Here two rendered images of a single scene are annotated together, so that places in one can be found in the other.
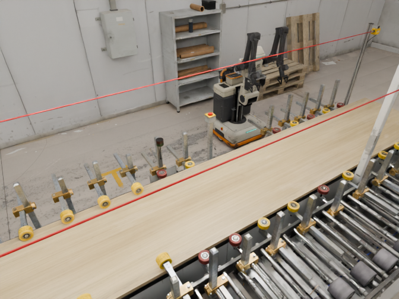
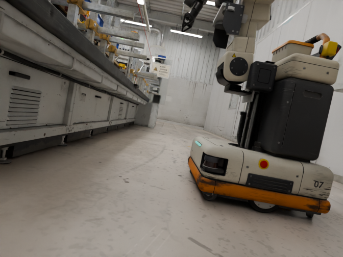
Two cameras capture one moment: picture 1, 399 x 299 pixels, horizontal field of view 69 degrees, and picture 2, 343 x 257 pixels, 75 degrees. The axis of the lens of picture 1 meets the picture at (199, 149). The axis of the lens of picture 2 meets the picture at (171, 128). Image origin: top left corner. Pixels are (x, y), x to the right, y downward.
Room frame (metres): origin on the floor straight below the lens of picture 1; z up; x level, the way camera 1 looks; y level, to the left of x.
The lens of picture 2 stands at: (3.97, -2.02, 0.38)
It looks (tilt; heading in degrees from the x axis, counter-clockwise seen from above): 3 degrees down; 120
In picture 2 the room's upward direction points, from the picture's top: 11 degrees clockwise
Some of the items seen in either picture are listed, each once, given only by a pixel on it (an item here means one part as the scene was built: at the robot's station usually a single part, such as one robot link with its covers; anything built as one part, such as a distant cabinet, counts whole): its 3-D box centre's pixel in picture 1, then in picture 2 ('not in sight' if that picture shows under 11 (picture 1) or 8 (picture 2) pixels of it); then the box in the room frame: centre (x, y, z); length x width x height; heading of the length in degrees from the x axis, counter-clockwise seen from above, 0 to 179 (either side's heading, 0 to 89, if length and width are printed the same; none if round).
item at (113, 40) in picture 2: (279, 120); (113, 40); (2.72, -0.88, 0.83); 0.43 x 0.03 x 0.04; 32
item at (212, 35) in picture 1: (192, 60); not in sight; (4.88, 0.10, 0.78); 0.90 x 0.45 x 1.55; 122
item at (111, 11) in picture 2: (310, 109); (89, 7); (2.99, -1.30, 0.82); 0.43 x 0.03 x 0.04; 32
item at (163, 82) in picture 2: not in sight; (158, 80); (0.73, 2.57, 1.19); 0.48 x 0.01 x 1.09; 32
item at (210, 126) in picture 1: (209, 142); (129, 58); (2.18, -0.10, 0.93); 0.05 x 0.05 x 0.45; 32
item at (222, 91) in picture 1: (234, 98); (276, 102); (3.80, -0.51, 0.59); 0.55 x 0.34 x 0.83; 122
